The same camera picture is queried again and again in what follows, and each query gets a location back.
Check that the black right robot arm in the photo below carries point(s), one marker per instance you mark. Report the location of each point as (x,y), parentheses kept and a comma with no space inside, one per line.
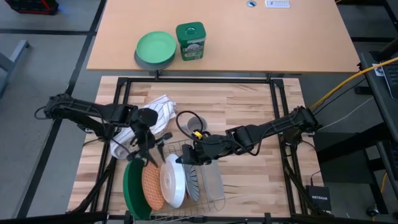
(273,127)

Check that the black metal table frame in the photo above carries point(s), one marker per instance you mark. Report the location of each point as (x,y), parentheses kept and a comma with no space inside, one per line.
(140,80)

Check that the light wood desk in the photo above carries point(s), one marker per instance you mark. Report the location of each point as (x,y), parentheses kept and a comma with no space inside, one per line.
(264,37)

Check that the white label plate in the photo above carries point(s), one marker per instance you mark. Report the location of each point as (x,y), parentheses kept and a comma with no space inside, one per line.
(276,3)

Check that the clear plastic cutlery holder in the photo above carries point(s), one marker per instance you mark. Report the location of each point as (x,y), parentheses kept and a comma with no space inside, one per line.
(213,182)

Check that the dark green plate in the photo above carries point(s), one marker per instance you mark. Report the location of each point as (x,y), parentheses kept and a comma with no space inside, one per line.
(133,189)

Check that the white striped dish towel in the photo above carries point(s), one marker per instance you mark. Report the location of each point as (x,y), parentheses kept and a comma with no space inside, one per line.
(161,109)

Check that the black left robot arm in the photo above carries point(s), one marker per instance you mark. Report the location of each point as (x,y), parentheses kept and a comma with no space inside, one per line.
(90,110)

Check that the white paper sticker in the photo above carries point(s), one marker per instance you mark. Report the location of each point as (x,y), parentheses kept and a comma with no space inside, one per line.
(378,70)

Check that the grey patterned mug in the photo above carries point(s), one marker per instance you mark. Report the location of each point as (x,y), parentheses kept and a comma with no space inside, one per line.
(197,124)

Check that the black network switch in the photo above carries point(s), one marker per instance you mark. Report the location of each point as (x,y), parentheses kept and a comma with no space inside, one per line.
(318,199)

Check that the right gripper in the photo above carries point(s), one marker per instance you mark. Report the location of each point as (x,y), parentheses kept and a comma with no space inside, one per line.
(211,147)

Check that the green detergent tub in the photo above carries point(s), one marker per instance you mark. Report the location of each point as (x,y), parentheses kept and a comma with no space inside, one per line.
(191,40)

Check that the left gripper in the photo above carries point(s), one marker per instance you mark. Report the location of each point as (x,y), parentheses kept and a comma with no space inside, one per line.
(144,138)

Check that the blue striped plate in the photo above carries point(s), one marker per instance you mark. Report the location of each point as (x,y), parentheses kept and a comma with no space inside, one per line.
(192,183)

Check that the orange patterned plate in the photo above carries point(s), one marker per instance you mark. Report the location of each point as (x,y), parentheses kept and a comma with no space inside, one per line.
(153,186)

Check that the black and red crate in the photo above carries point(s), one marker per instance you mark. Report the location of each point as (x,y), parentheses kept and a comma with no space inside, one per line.
(31,7)

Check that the grey desk grommet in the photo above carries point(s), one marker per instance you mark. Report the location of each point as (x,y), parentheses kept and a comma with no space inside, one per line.
(251,3)

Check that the black keyboard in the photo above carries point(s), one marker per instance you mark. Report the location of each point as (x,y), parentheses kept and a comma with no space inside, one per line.
(391,81)

